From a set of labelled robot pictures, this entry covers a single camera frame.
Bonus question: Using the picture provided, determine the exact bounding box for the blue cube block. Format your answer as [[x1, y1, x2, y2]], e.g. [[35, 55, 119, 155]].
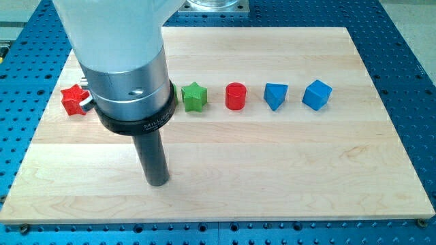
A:
[[302, 80, 332, 111]]

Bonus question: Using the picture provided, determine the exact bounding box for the green block behind arm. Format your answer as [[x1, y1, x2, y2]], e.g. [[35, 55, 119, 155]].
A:
[[172, 83, 178, 106]]

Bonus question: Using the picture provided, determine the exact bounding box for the red star block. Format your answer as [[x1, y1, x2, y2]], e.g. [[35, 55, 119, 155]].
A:
[[61, 84, 90, 116]]

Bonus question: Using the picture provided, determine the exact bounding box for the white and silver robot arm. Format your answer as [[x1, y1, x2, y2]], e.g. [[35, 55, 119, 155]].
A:
[[53, 0, 183, 186]]

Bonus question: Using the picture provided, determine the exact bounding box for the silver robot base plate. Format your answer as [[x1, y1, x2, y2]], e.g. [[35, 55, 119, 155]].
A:
[[178, 0, 250, 14]]

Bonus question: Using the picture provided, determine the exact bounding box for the red cylinder block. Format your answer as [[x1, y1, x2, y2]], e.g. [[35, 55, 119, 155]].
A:
[[225, 82, 247, 110]]

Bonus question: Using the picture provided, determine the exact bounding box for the black clamp ring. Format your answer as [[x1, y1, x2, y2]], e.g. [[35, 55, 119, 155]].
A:
[[80, 80, 176, 136]]

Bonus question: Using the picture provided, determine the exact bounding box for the blue triangular prism block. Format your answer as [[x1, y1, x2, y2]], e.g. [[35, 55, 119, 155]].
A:
[[264, 83, 288, 111]]

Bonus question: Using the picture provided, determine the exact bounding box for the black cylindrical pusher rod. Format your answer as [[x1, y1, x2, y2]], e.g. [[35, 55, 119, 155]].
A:
[[132, 130, 170, 186]]

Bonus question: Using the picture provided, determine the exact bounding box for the green star block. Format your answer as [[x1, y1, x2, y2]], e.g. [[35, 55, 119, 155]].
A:
[[181, 82, 207, 112]]

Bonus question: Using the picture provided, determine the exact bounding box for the light wooden board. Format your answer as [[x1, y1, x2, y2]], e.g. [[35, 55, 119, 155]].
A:
[[1, 27, 435, 224]]

